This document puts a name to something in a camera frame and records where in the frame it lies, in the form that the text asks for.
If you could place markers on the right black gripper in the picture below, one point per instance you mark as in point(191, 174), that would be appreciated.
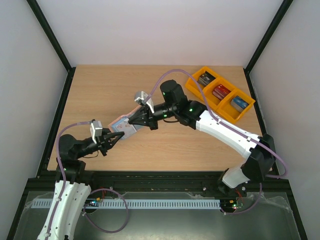
point(150, 117)

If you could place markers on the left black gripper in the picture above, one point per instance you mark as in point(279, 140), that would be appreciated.
point(103, 142)

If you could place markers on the pink leather card holder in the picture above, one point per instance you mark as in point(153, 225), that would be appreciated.
point(121, 124)

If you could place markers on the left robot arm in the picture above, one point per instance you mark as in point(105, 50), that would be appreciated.
point(73, 183)

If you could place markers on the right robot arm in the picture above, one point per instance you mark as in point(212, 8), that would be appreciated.
point(255, 149)

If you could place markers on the black card stack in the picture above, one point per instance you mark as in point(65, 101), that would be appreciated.
point(205, 79)

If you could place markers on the yellow bin with black cards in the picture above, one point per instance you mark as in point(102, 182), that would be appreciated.
point(194, 87)

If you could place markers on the yellow bin with red cards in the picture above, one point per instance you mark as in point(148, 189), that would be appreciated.
point(213, 101)

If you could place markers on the red card stack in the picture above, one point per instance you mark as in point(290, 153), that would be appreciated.
point(220, 91)

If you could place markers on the blue card stack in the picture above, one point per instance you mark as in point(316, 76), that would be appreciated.
point(239, 104)

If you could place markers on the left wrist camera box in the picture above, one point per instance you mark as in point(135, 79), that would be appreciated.
point(96, 129)

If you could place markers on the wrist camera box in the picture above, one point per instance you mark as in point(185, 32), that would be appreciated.
point(143, 99)
point(96, 129)

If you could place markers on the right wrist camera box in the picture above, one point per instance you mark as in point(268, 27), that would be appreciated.
point(143, 99)

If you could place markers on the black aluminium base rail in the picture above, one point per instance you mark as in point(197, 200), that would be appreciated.
point(209, 183)

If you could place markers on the white slotted cable duct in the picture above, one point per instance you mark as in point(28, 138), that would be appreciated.
point(153, 204)

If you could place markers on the left black frame post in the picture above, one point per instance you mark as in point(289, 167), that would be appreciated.
point(42, 20)

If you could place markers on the black frame post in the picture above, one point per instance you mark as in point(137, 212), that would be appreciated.
point(42, 20)
point(276, 20)

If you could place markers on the right black frame post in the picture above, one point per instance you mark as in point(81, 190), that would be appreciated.
point(276, 20)

